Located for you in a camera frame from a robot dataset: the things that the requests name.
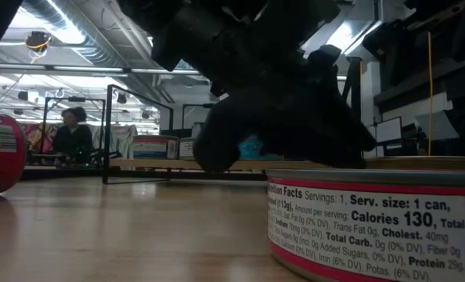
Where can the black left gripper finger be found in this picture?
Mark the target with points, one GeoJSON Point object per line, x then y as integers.
{"type": "Point", "coordinates": [354, 129]}
{"type": "Point", "coordinates": [318, 149]}

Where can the teal yellowfin tuna can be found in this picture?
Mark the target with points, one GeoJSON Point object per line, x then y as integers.
{"type": "Point", "coordinates": [250, 149]}

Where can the red tuna can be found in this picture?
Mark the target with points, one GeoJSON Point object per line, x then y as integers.
{"type": "Point", "coordinates": [373, 235]}

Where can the red green labelled can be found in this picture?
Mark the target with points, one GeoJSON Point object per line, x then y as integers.
{"type": "Point", "coordinates": [5, 172]}

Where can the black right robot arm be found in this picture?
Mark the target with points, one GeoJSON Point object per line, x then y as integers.
{"type": "Point", "coordinates": [424, 23]}

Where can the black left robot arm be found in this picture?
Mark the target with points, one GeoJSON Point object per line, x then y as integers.
{"type": "Point", "coordinates": [201, 31]}

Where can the grey photo light panel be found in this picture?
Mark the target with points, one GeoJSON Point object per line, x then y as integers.
{"type": "Point", "coordinates": [436, 125]}

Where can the white hanging cloth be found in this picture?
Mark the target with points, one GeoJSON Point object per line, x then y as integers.
{"type": "Point", "coordinates": [123, 139]}

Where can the linear ceiling light strip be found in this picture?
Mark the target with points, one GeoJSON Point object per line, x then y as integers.
{"type": "Point", "coordinates": [80, 69]}

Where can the person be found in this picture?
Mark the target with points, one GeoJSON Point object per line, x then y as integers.
{"type": "Point", "coordinates": [74, 137]}

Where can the black round ceiling device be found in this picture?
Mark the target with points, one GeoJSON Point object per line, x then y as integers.
{"type": "Point", "coordinates": [38, 41]}

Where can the colourful patterned cloth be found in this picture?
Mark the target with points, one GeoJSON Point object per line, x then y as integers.
{"type": "Point", "coordinates": [34, 137]}

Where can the whiteboard with black frame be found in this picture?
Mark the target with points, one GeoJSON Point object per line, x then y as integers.
{"type": "Point", "coordinates": [387, 129]}

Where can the black background rack frame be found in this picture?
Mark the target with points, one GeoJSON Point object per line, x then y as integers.
{"type": "Point", "coordinates": [76, 99]}
{"type": "Point", "coordinates": [195, 105]}

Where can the wooden shelf with black frame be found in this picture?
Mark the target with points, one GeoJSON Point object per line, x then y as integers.
{"type": "Point", "coordinates": [138, 163]}

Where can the silver ventilation duct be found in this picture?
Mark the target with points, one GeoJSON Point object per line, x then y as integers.
{"type": "Point", "coordinates": [83, 35]}

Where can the black aluminium table frame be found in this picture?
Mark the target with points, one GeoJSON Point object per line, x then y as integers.
{"type": "Point", "coordinates": [60, 174]}

